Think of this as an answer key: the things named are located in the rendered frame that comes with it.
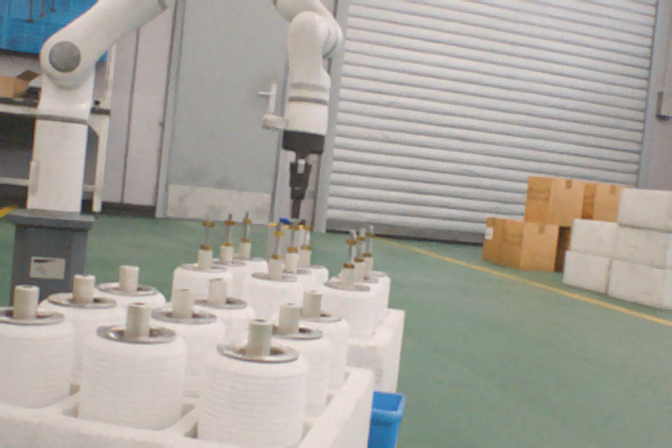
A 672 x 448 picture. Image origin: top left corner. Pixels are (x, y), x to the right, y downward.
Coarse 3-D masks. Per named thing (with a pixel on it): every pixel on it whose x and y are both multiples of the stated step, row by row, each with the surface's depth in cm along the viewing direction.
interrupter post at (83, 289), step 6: (78, 276) 88; (84, 276) 88; (90, 276) 88; (78, 282) 87; (84, 282) 87; (90, 282) 88; (78, 288) 87; (84, 288) 87; (90, 288) 88; (78, 294) 87; (84, 294) 87; (90, 294) 88; (72, 300) 88; (78, 300) 87; (84, 300) 88; (90, 300) 88
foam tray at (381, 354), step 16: (384, 320) 143; (400, 320) 147; (384, 336) 127; (400, 336) 152; (352, 352) 119; (368, 352) 119; (384, 352) 119; (368, 368) 119; (384, 368) 122; (384, 384) 125
